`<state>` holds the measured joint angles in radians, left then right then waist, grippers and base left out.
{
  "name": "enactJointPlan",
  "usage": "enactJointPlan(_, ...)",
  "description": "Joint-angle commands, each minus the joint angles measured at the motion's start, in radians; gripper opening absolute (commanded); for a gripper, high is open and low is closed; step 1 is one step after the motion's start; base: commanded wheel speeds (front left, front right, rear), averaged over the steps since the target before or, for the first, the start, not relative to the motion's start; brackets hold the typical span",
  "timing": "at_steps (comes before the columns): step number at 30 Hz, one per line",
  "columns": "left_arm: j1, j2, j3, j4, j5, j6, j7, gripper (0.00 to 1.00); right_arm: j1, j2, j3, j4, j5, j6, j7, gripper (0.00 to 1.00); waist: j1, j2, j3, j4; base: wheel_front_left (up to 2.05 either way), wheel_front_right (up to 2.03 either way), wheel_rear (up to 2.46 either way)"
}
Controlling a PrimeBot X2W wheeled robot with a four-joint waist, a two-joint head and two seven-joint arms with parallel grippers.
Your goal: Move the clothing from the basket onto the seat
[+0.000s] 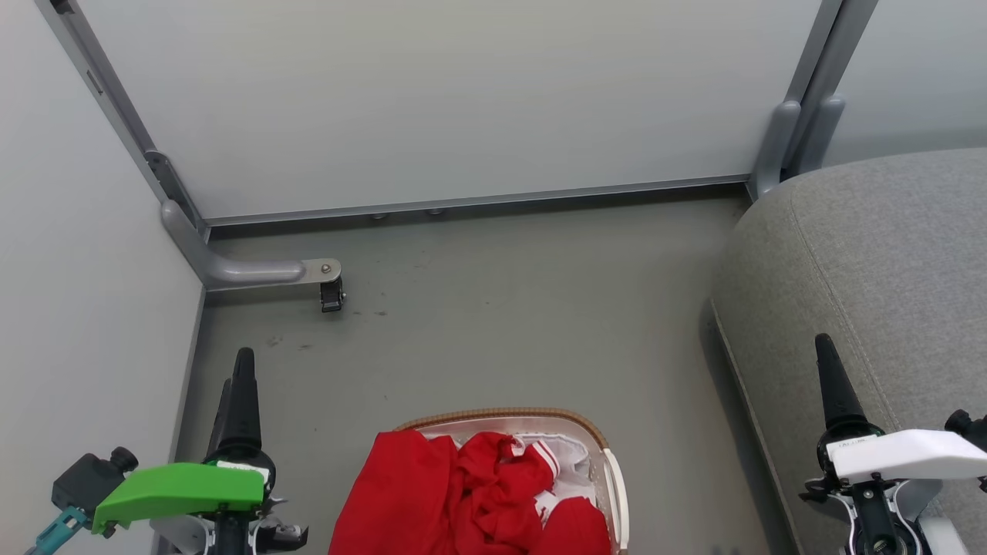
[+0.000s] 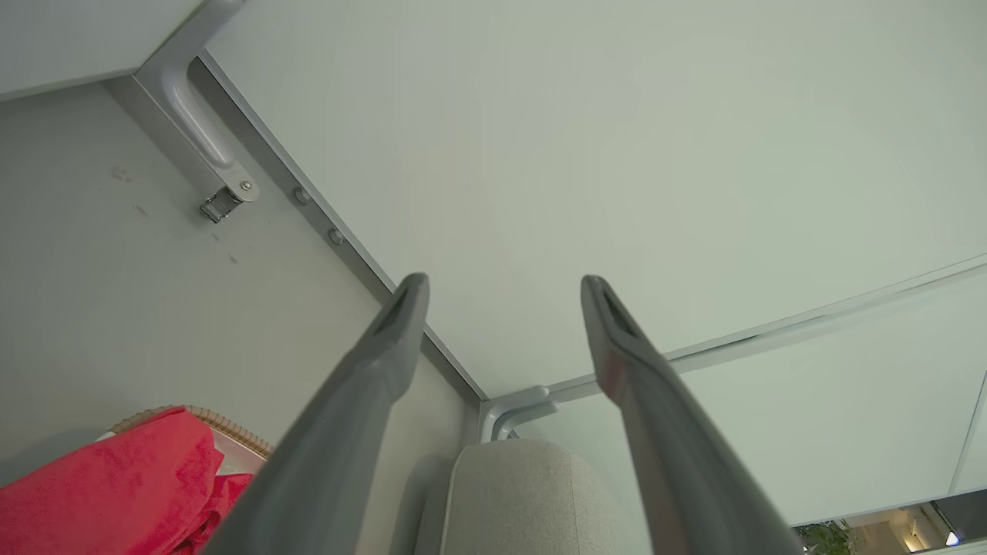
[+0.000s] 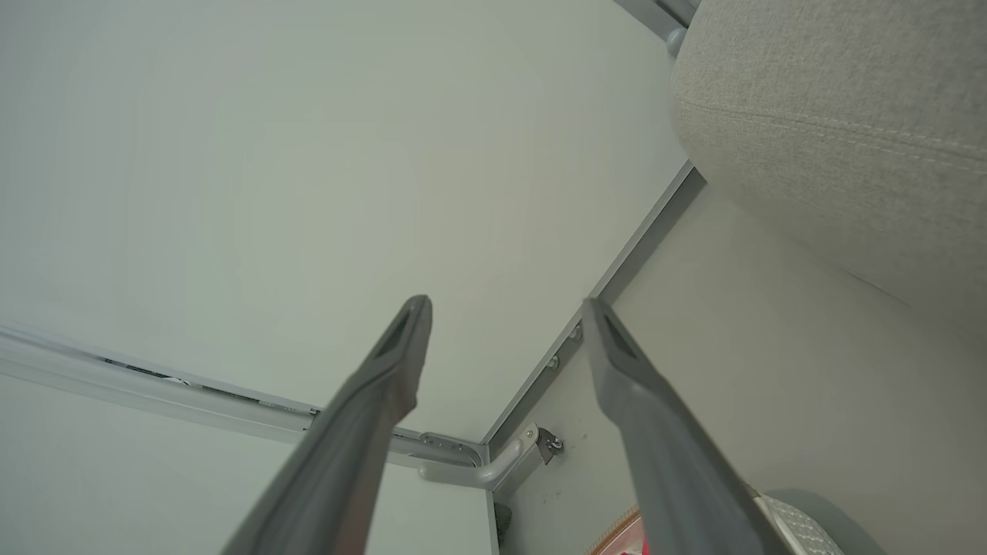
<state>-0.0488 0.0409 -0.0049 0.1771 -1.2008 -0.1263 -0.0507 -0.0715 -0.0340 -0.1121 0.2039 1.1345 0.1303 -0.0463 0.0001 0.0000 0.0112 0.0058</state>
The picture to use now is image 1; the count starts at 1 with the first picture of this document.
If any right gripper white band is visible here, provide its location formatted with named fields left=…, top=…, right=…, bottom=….
left=800, top=333, right=987, bottom=555

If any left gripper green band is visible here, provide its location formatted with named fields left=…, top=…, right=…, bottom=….
left=91, top=347, right=309, bottom=555

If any red garment with white trim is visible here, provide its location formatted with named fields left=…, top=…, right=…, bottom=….
left=329, top=429, right=614, bottom=555

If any grey fabric sofa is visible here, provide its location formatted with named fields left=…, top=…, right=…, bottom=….
left=708, top=148, right=987, bottom=555

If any white laundry basket brown rim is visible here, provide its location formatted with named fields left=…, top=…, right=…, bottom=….
left=393, top=407, right=630, bottom=555

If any grey partition foot bracket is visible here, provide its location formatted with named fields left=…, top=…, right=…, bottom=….
left=160, top=199, right=344, bottom=294

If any teal cable connector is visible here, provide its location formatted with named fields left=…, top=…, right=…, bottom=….
left=25, top=506, right=87, bottom=555

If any grey curved post foot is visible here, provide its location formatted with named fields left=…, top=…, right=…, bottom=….
left=750, top=99, right=803, bottom=200
left=794, top=93, right=847, bottom=177

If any grey partition bottom rail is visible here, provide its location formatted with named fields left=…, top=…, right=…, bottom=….
left=204, top=174, right=750, bottom=229

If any grey partition corner post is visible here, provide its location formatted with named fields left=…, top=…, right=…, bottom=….
left=780, top=0, right=843, bottom=109
left=806, top=0, right=880, bottom=105

